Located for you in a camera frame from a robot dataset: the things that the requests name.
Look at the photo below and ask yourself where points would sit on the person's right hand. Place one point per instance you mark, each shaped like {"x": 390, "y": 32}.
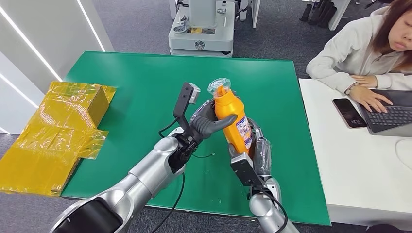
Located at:
{"x": 367, "y": 98}

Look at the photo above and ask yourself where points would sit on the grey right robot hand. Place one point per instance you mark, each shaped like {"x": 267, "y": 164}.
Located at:
{"x": 262, "y": 154}

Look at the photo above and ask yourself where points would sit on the person's left hand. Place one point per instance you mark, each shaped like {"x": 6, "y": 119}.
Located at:
{"x": 365, "y": 81}

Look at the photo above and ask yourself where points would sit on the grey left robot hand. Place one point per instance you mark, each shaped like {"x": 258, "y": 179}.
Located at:
{"x": 206, "y": 123}

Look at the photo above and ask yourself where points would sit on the orange plastic bottle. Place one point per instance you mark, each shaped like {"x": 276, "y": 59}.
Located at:
{"x": 230, "y": 109}

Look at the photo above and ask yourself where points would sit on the grey mobile robot base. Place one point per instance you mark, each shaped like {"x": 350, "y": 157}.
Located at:
{"x": 202, "y": 35}

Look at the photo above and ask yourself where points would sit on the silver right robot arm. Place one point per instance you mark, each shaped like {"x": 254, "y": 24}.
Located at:
{"x": 267, "y": 212}

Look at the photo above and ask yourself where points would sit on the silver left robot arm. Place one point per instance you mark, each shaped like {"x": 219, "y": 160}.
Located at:
{"x": 151, "y": 173}

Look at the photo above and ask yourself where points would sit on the black smartphone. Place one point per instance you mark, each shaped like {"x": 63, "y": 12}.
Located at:
{"x": 349, "y": 112}

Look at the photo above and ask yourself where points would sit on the dark grey laptop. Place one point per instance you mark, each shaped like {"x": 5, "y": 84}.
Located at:
{"x": 389, "y": 117}

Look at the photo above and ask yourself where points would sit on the person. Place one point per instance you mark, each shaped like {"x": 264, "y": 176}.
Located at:
{"x": 351, "y": 48}

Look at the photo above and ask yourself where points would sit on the white round object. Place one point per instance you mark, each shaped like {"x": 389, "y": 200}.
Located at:
{"x": 406, "y": 154}

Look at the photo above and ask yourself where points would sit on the white desk leg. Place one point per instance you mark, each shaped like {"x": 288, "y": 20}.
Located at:
{"x": 338, "y": 13}

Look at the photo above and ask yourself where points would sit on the white desk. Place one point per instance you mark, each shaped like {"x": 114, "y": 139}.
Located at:
{"x": 360, "y": 173}

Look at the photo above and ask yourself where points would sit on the green table mat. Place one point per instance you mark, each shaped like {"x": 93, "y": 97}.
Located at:
{"x": 128, "y": 96}

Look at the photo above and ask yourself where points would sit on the black shoes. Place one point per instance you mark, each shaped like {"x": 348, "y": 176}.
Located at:
{"x": 319, "y": 13}

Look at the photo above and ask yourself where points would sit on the white panel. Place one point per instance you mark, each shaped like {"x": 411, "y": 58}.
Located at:
{"x": 256, "y": 12}

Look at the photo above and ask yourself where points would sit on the yellow tape-wrapped cardboard box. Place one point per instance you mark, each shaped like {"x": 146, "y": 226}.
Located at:
{"x": 58, "y": 133}

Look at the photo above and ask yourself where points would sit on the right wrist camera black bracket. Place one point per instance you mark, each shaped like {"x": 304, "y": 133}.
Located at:
{"x": 244, "y": 172}

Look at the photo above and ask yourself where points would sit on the wrist camera black bracket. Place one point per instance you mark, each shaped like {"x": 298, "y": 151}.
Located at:
{"x": 244, "y": 172}
{"x": 183, "y": 99}

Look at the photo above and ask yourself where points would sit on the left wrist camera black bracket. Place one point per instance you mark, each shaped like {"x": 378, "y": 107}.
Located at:
{"x": 183, "y": 99}

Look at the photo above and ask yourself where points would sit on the white wall light strip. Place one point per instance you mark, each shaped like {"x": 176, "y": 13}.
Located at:
{"x": 32, "y": 47}
{"x": 19, "y": 91}
{"x": 91, "y": 26}

